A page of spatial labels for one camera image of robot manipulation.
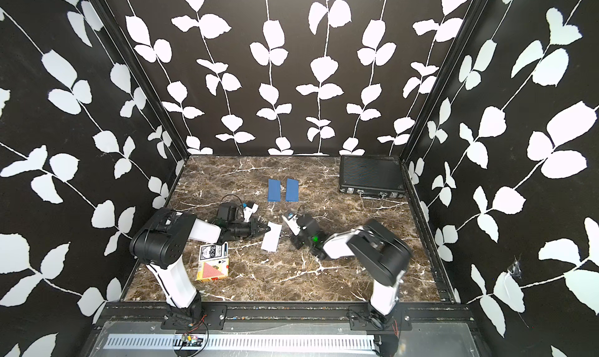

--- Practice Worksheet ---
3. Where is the white square paper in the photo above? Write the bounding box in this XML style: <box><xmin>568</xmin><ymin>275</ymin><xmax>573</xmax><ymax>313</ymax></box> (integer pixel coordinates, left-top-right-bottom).
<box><xmin>261</xmin><ymin>221</ymin><xmax>282</xmax><ymax>253</ymax></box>

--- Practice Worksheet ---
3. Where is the blue square paper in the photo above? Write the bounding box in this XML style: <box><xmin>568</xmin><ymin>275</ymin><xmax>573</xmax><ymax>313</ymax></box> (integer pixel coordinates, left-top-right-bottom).
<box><xmin>268</xmin><ymin>179</ymin><xmax>281</xmax><ymax>202</ymax></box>
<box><xmin>285</xmin><ymin>179</ymin><xmax>299</xmax><ymax>202</ymax></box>

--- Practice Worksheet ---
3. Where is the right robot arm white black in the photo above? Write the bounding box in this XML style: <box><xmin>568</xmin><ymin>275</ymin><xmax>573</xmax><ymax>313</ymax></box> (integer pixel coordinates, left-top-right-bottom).
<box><xmin>282</xmin><ymin>211</ymin><xmax>413</xmax><ymax>329</ymax></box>

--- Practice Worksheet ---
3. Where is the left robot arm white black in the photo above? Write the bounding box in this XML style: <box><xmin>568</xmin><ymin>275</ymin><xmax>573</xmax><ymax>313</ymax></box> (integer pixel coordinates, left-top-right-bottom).
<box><xmin>129</xmin><ymin>202</ymin><xmax>271</xmax><ymax>328</ymax></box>

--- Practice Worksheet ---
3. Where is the blue white poker card box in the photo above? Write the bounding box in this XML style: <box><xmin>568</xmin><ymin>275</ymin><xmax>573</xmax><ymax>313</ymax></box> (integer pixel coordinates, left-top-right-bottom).
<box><xmin>199</xmin><ymin>243</ymin><xmax>229</xmax><ymax>262</ymax></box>

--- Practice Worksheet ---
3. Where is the yellow red card box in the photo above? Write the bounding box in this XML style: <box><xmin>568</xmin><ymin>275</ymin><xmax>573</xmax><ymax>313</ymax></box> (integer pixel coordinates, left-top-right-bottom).
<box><xmin>196</xmin><ymin>258</ymin><xmax>229</xmax><ymax>282</ymax></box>

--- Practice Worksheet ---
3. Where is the black case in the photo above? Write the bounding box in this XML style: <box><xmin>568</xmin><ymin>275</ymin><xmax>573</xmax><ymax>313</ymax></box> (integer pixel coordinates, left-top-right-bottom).
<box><xmin>338</xmin><ymin>156</ymin><xmax>406</xmax><ymax>199</ymax></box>

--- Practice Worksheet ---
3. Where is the white perforated strip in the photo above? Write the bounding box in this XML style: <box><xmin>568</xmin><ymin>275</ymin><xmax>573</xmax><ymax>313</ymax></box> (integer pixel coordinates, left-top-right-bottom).
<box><xmin>102</xmin><ymin>334</ymin><xmax>377</xmax><ymax>352</ymax></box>

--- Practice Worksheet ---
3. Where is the small green circuit board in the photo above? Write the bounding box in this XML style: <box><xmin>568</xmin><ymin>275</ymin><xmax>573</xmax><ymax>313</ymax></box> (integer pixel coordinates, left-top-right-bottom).
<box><xmin>179</xmin><ymin>335</ymin><xmax>204</xmax><ymax>349</ymax></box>

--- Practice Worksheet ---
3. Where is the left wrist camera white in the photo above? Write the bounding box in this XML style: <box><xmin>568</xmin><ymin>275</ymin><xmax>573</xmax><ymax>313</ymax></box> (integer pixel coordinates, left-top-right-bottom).
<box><xmin>243</xmin><ymin>201</ymin><xmax>259</xmax><ymax>223</ymax></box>

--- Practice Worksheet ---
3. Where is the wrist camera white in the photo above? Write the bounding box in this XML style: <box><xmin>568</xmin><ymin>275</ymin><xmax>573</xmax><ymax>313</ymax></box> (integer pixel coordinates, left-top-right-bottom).
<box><xmin>243</xmin><ymin>201</ymin><xmax>259</xmax><ymax>223</ymax></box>
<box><xmin>282</xmin><ymin>210</ymin><xmax>301</xmax><ymax>236</ymax></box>

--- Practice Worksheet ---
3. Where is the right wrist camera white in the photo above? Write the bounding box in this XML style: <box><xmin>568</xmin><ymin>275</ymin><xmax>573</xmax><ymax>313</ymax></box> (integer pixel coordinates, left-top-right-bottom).
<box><xmin>282</xmin><ymin>210</ymin><xmax>301</xmax><ymax>236</ymax></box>

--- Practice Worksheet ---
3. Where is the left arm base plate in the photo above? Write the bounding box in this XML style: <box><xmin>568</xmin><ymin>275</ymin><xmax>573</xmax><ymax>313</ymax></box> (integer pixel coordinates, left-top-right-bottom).
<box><xmin>161</xmin><ymin>302</ymin><xmax>227</xmax><ymax>331</ymax></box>

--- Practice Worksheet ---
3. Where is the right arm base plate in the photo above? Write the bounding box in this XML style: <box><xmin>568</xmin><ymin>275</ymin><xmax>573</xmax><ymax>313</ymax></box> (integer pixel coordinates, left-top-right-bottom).
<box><xmin>346</xmin><ymin>305</ymin><xmax>413</xmax><ymax>334</ymax></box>

